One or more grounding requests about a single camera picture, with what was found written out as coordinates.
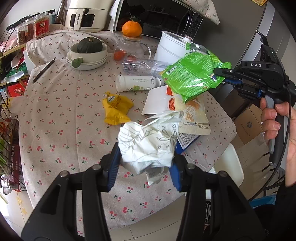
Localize white chair seat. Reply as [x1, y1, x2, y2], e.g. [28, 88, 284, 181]
[209, 143, 244, 187]

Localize stacked cream bowls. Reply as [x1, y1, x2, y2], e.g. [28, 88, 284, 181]
[66, 42, 108, 70]

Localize grey refrigerator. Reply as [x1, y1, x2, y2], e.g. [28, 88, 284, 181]
[184, 0, 296, 117]

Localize orange tangerine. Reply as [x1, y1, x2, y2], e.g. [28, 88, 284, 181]
[122, 21, 142, 37]

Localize white yogurt bottle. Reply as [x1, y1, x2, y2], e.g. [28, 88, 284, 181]
[115, 75, 165, 92]

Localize white patterned paper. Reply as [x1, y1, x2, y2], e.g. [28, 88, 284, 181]
[118, 110, 184, 178]

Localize cherry print tablecloth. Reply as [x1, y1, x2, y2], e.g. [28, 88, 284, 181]
[18, 22, 237, 237]

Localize beige bread snack bag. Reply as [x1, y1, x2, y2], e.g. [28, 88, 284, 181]
[174, 94, 211, 136]

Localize glass teapot with wooden lid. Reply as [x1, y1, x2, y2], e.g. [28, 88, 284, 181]
[113, 35, 152, 61]

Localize person's right hand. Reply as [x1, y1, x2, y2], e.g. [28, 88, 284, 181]
[260, 98, 296, 187]

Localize cardboard box with logo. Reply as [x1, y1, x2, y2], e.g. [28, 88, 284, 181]
[234, 104, 263, 145]

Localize orange white fish snack box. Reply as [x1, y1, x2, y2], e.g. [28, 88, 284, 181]
[142, 85, 175, 115]

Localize clear plastic water bottle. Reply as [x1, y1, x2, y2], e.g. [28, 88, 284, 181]
[122, 57, 170, 77]

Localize black microwave oven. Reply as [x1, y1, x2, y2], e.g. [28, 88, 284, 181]
[114, 0, 203, 39]

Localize white electric cooking pot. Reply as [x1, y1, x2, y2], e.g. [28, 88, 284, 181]
[154, 31, 192, 64]

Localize yellow crumpled wrapper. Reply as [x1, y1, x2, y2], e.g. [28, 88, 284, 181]
[102, 92, 134, 126]

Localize dark green pumpkin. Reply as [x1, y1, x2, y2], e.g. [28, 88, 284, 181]
[77, 37, 103, 53]

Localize cream air fryer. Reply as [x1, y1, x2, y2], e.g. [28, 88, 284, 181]
[65, 0, 113, 33]

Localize red label spice jar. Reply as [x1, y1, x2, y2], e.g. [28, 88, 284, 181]
[34, 13, 49, 39]

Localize black pen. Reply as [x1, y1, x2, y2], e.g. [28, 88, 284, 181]
[32, 59, 55, 83]

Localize green snack bag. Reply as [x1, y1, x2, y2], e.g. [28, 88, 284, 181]
[161, 43, 232, 103]

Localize blue white carton box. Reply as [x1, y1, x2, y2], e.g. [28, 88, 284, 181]
[175, 133, 199, 154]

